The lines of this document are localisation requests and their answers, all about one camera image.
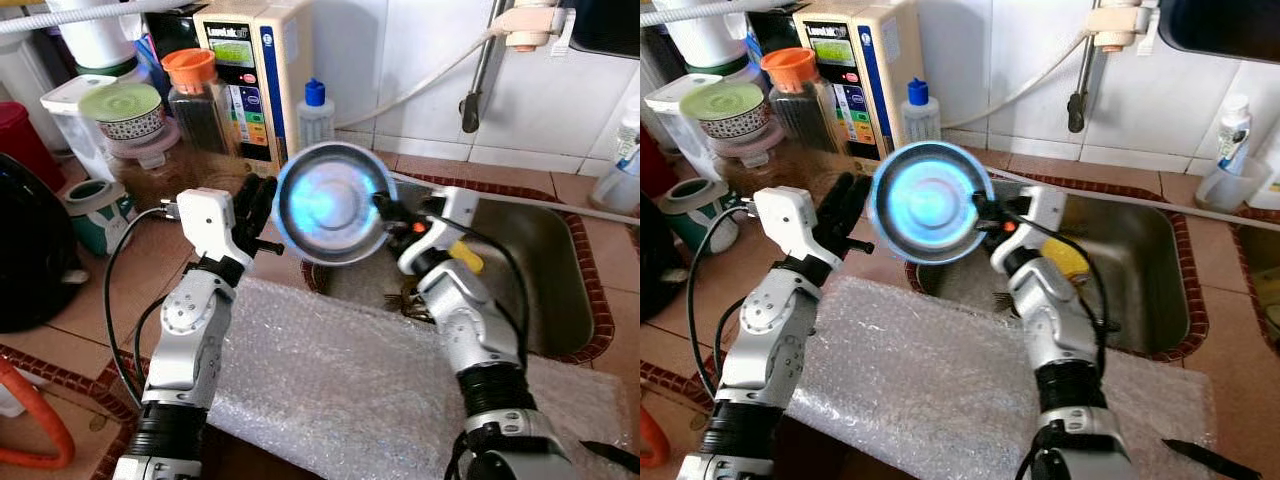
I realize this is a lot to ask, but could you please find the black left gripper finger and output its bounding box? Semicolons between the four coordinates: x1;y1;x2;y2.
842;171;873;231
815;180;846;236
255;174;281;233
232;180;259;236

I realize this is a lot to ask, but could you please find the blue capped soap bottle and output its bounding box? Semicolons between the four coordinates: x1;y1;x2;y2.
900;77;944;144
297;78;337;151

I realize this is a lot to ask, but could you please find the pink lidded brown jar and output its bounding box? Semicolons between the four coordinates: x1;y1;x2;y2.
705;118;803;198
105;118;198;208

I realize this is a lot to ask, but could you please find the orange lidded clear jar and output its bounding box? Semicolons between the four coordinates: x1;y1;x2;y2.
760;46;838;153
160;48;238;157

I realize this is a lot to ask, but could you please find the beige water ionizer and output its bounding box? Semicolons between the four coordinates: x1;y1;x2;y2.
793;0;928;163
193;0;317;167

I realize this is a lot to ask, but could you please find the green and white mug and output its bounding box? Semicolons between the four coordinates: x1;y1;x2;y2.
660;177;741;257
62;178;138;257

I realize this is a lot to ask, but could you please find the patterned bowl with green lid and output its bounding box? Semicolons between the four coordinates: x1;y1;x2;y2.
678;80;772;140
78;82;167;142

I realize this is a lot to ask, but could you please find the steel sink basin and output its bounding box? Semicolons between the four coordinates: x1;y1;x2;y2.
903;165;1208;361
1233;222;1280;353
303;168;608;363

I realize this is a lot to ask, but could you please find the clear bubble wrap sheet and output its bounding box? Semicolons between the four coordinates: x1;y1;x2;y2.
785;275;1218;480
205;277;623;480

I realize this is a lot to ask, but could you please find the black kettle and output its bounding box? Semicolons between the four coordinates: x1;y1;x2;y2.
0;153;91;334
640;165;693;323

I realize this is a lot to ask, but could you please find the clear pitcher with white lid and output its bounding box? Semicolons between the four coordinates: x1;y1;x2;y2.
40;75;118;183
645;73;717;181

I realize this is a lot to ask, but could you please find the red container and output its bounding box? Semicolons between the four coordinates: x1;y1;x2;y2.
0;101;67;193
640;125;673;198

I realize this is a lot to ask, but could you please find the clear plastic cup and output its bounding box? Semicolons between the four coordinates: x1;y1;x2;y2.
1194;155;1273;213
590;150;641;215

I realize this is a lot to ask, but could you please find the white and blue tube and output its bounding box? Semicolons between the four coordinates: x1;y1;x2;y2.
1214;94;1255;177
610;115;641;173

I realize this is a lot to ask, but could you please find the white round container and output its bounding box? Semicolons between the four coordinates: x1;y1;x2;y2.
660;0;751;74
45;0;143;78

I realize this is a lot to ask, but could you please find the peach tap water filter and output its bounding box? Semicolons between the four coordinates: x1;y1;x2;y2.
498;0;566;53
1086;0;1153;53

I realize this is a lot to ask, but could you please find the white bottle with yellow cap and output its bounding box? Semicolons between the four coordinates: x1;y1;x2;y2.
1248;140;1280;213

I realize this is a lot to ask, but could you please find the dark hanging pan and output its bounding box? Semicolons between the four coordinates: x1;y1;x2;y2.
560;0;641;58
1158;0;1280;64

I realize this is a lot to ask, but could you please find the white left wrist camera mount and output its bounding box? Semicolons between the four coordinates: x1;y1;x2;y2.
752;185;833;269
174;187;253;271

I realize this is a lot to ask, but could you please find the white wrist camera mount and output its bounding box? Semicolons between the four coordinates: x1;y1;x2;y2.
990;184;1069;274
174;187;253;271
397;186;481;278
752;185;833;269

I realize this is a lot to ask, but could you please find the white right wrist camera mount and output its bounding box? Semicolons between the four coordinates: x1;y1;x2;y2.
397;186;481;278
990;184;1069;274

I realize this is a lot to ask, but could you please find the white flexible hose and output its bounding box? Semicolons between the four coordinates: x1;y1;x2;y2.
335;30;503;132
940;33;1096;131

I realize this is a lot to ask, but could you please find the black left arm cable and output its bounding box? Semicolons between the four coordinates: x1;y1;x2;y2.
684;205;761;401
132;295;169;376
712;297;749;381
102;205;183;409

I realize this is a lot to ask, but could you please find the black handled wall tap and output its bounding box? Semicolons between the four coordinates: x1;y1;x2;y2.
459;0;513;135
1064;30;1103;134

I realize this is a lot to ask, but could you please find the grey corrugated hose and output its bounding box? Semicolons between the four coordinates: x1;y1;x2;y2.
640;0;806;28
0;0;201;37

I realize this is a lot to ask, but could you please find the orange hose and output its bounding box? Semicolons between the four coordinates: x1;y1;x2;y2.
0;357;77;472
640;405;670;470

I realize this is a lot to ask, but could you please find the black velcro strap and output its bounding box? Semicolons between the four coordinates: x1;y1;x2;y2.
1160;437;1265;480
578;438;641;475

